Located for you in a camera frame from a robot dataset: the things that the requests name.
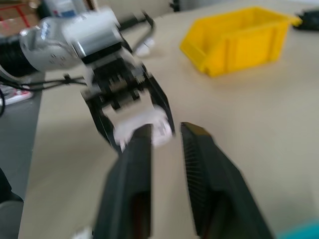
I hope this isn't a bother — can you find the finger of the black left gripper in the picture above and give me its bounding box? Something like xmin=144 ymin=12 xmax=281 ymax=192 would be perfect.
xmin=83 ymin=93 xmax=123 ymax=154
xmin=146 ymin=73 xmax=176 ymax=137

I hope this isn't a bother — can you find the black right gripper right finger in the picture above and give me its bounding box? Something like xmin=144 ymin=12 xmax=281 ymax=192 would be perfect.
xmin=179 ymin=121 xmax=275 ymax=239

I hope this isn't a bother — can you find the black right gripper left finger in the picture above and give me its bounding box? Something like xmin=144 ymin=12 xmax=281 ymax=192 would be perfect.
xmin=93 ymin=123 xmax=153 ymax=239

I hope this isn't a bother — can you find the yellow plastic bin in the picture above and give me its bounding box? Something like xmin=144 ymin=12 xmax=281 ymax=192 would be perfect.
xmin=179 ymin=6 xmax=303 ymax=78

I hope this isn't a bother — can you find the brown cardboard box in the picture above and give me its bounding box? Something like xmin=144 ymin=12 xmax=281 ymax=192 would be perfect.
xmin=0 ymin=4 xmax=42 ymax=34

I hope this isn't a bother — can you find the blue plastic tray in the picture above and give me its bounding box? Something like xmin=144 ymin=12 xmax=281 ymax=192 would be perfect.
xmin=276 ymin=219 xmax=319 ymax=239

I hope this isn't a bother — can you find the black crumpled bag roll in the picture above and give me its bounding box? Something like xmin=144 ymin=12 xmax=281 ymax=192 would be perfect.
xmin=294 ymin=8 xmax=319 ymax=31

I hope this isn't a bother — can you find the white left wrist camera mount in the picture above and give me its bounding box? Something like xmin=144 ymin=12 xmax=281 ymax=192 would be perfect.
xmin=63 ymin=7 xmax=123 ymax=59

